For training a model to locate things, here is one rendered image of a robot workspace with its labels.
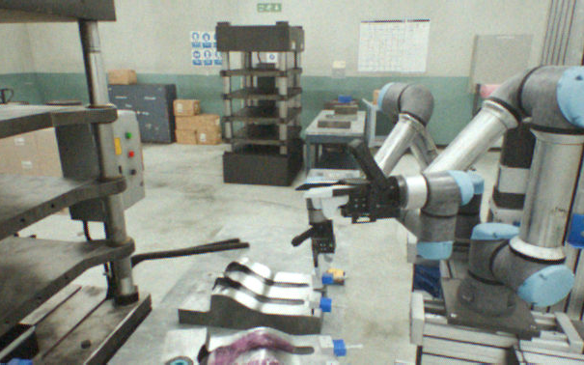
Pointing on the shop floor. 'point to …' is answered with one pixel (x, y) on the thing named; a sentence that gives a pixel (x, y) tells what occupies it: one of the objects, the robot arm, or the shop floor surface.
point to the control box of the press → (78, 165)
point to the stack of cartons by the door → (196, 124)
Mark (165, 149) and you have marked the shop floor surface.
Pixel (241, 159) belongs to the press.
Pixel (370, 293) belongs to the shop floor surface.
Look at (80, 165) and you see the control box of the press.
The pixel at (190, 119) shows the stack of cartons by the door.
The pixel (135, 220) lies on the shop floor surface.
